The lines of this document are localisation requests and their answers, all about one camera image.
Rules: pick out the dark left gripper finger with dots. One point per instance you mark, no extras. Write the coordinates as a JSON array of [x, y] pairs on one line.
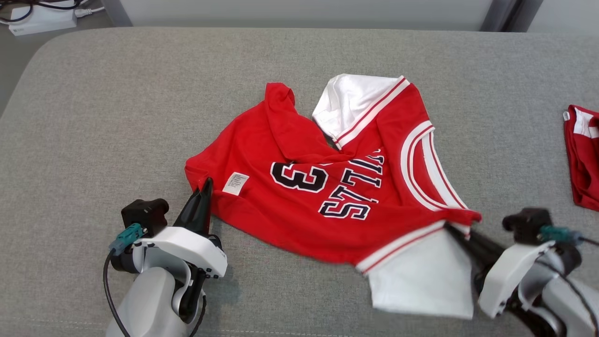
[[194, 213], [209, 206]]

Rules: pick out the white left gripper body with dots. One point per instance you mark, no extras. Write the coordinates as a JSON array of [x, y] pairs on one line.
[[187, 245]]

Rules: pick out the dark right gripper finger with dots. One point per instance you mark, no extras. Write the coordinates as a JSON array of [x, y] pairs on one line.
[[482, 245], [479, 267]]

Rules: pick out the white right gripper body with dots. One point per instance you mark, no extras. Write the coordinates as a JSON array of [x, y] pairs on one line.
[[507, 276]]

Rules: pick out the red basketball jersey white trim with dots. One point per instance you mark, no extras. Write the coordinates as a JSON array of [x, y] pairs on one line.
[[290, 140]]

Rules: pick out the red shorts with white stripe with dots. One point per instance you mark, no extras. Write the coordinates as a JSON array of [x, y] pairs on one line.
[[585, 164]]

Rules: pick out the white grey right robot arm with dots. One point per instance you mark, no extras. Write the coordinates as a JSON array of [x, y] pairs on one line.
[[566, 299]]

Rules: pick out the white partition panel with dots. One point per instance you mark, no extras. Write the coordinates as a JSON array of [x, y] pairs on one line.
[[571, 14], [304, 11]]

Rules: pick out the white power strip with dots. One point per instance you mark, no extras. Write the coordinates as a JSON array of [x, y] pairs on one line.
[[42, 21]]

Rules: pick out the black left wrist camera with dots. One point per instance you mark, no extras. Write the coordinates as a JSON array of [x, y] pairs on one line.
[[145, 215]]

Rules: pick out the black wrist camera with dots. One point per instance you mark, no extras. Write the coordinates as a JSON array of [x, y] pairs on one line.
[[529, 224], [145, 215]]

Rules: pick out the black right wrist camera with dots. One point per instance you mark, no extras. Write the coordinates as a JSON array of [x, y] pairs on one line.
[[529, 224]]

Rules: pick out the teal left camera connector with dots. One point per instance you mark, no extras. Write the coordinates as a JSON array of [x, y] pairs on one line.
[[126, 236]]

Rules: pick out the teal camera connector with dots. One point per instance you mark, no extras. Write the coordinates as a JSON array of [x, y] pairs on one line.
[[126, 236], [557, 234]]

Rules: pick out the teal right camera connector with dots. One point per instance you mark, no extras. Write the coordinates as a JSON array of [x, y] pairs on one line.
[[557, 234]]

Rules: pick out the grey partition post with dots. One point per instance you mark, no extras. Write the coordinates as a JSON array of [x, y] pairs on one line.
[[117, 14], [496, 18], [526, 14]]

